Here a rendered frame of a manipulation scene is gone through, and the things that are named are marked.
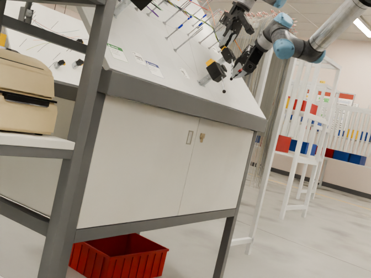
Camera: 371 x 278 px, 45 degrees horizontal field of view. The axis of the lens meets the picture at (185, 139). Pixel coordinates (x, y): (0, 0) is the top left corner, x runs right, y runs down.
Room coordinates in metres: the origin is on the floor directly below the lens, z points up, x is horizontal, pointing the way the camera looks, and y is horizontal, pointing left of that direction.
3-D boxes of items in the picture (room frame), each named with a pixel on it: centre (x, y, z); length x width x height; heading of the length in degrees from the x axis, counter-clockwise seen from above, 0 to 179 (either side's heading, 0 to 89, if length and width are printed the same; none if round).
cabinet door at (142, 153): (1.49, 0.11, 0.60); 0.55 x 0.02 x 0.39; 149
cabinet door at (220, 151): (1.96, -0.18, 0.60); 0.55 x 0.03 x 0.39; 149
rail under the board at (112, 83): (1.72, -0.05, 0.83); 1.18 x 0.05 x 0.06; 149
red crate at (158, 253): (2.08, 0.19, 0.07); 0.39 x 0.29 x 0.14; 142
